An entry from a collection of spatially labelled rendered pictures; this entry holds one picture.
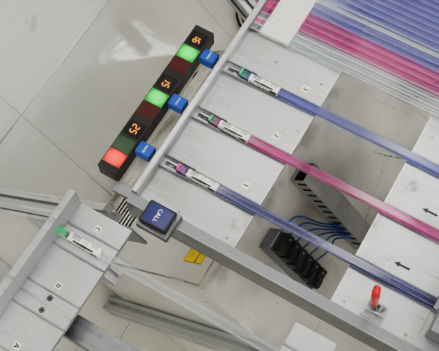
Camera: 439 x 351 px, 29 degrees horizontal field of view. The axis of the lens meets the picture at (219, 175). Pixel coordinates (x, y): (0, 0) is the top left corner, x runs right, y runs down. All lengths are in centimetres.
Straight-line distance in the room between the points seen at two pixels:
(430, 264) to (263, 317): 49
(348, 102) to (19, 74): 81
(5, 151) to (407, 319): 112
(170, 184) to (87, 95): 81
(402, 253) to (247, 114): 37
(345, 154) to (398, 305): 60
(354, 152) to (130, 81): 68
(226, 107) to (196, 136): 8
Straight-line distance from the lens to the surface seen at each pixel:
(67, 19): 222
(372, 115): 200
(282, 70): 157
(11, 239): 216
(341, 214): 187
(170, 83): 157
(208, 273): 173
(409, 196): 149
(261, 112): 153
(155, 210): 140
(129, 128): 154
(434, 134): 155
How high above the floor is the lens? 195
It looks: 52 degrees down
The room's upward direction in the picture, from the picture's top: 95 degrees clockwise
